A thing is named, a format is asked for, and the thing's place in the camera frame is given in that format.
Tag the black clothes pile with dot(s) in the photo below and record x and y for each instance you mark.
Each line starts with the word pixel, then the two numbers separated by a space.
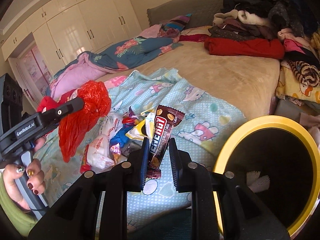
pixel 302 16

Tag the white snack bag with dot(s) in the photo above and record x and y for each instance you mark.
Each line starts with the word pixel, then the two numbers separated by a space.
pixel 98 154

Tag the striped colourful cloth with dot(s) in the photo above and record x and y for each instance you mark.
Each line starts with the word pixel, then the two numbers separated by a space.
pixel 179 22

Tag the brown striped knit garment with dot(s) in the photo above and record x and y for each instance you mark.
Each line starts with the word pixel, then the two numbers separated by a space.
pixel 305 73

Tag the yellow rimmed black trash bin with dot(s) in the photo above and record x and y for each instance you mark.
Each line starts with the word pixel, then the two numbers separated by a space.
pixel 283 150

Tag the blue floral pink quilt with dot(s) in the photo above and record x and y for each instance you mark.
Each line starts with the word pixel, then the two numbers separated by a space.
pixel 128 54

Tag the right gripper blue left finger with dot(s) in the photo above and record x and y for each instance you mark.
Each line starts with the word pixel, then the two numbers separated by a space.
pixel 144 162

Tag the light blue cartoon blanket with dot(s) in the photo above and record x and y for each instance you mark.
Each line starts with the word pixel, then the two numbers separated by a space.
pixel 208 122

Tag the red plastic bag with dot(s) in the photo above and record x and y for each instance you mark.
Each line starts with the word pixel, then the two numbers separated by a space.
pixel 73 128

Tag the green left sleeve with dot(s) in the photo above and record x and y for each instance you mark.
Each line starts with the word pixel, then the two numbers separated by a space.
pixel 22 221

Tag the red stick wrapper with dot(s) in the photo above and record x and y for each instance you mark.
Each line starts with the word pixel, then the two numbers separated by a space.
pixel 84 167

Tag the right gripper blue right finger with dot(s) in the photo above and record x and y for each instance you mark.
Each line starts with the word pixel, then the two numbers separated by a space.
pixel 176 165

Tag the yellow white wrapper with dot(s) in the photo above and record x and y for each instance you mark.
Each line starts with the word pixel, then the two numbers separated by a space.
pixel 144 129

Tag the white paper in bin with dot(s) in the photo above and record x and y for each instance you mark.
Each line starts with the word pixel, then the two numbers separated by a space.
pixel 257 183

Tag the grey headboard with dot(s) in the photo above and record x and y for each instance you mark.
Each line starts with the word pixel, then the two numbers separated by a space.
pixel 202 11

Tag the yellow cartoon blanket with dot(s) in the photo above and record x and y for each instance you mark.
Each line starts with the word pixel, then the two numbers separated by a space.
pixel 288 85

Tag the red garment on bed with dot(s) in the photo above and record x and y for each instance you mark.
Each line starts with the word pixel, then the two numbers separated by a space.
pixel 257 47

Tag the blue wrapper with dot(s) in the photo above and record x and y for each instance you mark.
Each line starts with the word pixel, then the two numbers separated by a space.
pixel 120 137

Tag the brown energy bar wrapper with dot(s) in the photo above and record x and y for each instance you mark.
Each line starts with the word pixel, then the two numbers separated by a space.
pixel 166 119

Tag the white wardrobe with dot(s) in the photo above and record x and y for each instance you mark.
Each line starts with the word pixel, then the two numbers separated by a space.
pixel 62 29

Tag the beige bed cover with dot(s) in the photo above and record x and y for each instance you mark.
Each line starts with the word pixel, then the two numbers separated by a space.
pixel 249 83

